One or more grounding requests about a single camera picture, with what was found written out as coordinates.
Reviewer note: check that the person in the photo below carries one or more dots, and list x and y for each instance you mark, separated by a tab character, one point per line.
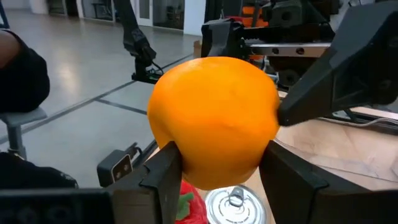
28	84

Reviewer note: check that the Van Camp's tuna can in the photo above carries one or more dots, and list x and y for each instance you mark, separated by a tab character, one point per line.
224	208

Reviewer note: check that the red bell pepper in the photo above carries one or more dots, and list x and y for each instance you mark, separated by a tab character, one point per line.
196	211

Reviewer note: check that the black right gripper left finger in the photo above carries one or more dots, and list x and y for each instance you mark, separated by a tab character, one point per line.
149	199

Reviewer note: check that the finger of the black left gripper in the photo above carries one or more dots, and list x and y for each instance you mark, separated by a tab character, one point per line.
357	62
220	40

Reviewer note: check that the grey stool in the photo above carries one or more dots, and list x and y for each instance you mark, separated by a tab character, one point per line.
18	118

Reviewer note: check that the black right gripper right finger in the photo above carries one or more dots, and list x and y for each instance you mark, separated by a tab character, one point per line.
311	205

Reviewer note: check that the black table-level camera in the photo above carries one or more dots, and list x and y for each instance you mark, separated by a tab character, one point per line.
115	168

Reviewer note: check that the orange fruit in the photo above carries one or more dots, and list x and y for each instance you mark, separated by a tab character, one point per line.
214	124

